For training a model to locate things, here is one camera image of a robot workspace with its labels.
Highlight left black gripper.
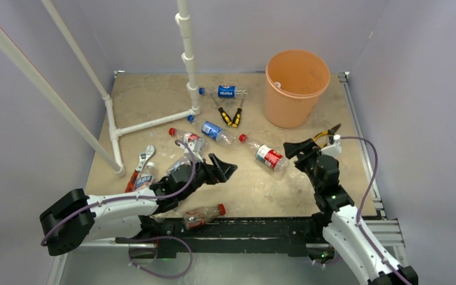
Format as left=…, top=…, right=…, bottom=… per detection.
left=178, top=153, right=236, bottom=201

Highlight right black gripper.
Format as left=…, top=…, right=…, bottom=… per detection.
left=283, top=138, right=322, bottom=191

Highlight large red label bottle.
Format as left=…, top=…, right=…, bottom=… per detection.
left=239, top=134, right=290, bottom=173

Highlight brown bottle red cap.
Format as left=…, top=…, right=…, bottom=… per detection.
left=183, top=204, right=226, bottom=230

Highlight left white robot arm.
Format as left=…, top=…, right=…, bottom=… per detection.
left=39, top=153, right=238, bottom=256

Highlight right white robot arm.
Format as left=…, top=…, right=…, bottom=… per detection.
left=283, top=139, right=419, bottom=284

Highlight orange plastic bin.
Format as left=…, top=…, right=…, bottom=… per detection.
left=264, top=49, right=331, bottom=128

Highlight middle Pepsi bottle blue label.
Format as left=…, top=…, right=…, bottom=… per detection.
left=187, top=115, right=235, bottom=148

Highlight pepsi bottle blue label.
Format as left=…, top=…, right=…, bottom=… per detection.
left=187, top=115, right=235, bottom=148
left=198, top=85, right=249, bottom=99

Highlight clear crushed water bottle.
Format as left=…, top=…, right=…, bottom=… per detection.
left=166, top=156, right=191, bottom=175

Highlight small red cap bottle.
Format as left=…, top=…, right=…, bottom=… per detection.
left=169, top=128, right=207, bottom=151

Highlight left yellow black screwdriver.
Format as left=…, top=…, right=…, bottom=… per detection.
left=211, top=94, right=232, bottom=126

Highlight yellow black screwdriver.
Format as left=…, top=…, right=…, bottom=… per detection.
left=232, top=98, right=245, bottom=128
left=211, top=94, right=232, bottom=126

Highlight right yellow black screwdriver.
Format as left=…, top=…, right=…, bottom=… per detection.
left=232, top=98, right=245, bottom=128

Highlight far Pepsi bottle blue label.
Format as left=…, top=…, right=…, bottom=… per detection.
left=198, top=85, right=249, bottom=99

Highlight small blue label bottle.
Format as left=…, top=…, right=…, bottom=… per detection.
left=133, top=162, right=157, bottom=191

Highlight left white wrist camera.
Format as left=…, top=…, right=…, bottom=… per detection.
left=188, top=141, right=203, bottom=162

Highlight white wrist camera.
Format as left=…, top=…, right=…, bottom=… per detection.
left=321, top=134, right=342, bottom=157
left=188, top=141, right=203, bottom=162

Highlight yellow handled pliers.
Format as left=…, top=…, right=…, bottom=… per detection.
left=313, top=123, right=342, bottom=148

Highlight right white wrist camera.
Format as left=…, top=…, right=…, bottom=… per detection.
left=321, top=134, right=342, bottom=157

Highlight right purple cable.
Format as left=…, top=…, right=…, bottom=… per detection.
left=338, top=135, right=414, bottom=285

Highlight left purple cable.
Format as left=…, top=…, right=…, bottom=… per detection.
left=40, top=140, right=197, bottom=248

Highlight red handled adjustable wrench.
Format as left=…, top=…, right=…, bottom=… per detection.
left=125, top=145, right=156, bottom=193

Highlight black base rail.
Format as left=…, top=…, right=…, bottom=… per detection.
left=141, top=217, right=327, bottom=258

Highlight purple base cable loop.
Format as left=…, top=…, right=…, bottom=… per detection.
left=127, top=235, right=194, bottom=280

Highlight aluminium frame rail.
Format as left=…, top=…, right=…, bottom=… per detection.
left=338, top=72, right=405, bottom=250

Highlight white PVC pipe frame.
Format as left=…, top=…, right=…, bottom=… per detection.
left=0, top=1, right=201, bottom=177

